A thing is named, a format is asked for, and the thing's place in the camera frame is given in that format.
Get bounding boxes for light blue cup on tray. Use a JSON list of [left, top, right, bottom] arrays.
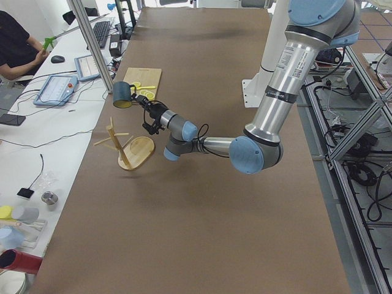
[[1, 226, 25, 249]]

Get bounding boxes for wooden cutting board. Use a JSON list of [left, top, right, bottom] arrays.
[[123, 67, 162, 100]]

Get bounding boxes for far teach pendant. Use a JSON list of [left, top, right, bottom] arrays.
[[74, 55, 100, 81]]

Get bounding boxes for seated person black shirt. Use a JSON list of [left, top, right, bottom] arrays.
[[1, 11, 49, 80]]

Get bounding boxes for black looped gripper cable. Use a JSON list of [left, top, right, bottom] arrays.
[[192, 123, 233, 159]]

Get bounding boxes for aluminium frame post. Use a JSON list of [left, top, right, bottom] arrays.
[[69, 0, 113, 94]]

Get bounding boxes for grey cup on tray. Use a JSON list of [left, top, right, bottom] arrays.
[[11, 206, 39, 224]]

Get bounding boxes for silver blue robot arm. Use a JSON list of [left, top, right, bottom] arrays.
[[130, 1, 360, 174]]

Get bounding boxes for yellow cup on tray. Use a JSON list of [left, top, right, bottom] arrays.
[[0, 205, 13, 220]]

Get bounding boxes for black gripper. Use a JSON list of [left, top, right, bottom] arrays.
[[131, 93, 168, 135]]

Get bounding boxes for white bowl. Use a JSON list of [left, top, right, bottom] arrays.
[[1, 271, 27, 294]]

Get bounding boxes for near teach pendant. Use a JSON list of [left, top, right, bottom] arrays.
[[33, 75, 78, 107]]

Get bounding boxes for red bottle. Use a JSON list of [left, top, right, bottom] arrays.
[[1, 249, 43, 274]]

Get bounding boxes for wooden mug tree rack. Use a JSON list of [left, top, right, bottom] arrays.
[[93, 118, 156, 171]]

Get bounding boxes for yellow plastic spoon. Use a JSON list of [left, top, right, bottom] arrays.
[[137, 84, 156, 90]]

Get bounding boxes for teach pendant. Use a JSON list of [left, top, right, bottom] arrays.
[[33, 75, 78, 107], [74, 55, 100, 81]]

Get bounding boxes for lemon slice outer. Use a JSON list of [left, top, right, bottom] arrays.
[[145, 92, 155, 100]]

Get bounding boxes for black computer mouse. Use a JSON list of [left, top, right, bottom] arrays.
[[50, 55, 65, 64]]

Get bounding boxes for black keyboard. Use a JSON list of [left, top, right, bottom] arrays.
[[92, 21, 111, 49]]

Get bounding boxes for dark blue mug yellow inside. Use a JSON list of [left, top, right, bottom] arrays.
[[113, 81, 136, 108]]

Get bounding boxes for black box adapter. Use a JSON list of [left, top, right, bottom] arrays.
[[109, 34, 122, 57]]

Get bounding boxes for small steel cup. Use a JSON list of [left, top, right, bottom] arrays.
[[41, 191, 58, 211]]

